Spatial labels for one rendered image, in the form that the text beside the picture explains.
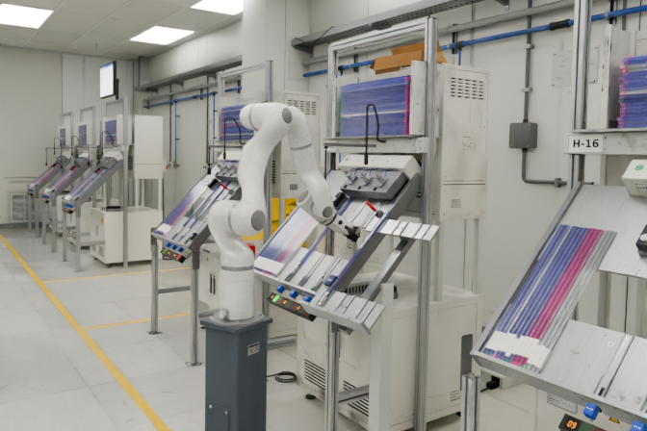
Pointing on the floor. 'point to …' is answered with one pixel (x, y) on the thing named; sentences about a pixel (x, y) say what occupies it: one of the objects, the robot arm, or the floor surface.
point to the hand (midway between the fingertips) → (352, 237)
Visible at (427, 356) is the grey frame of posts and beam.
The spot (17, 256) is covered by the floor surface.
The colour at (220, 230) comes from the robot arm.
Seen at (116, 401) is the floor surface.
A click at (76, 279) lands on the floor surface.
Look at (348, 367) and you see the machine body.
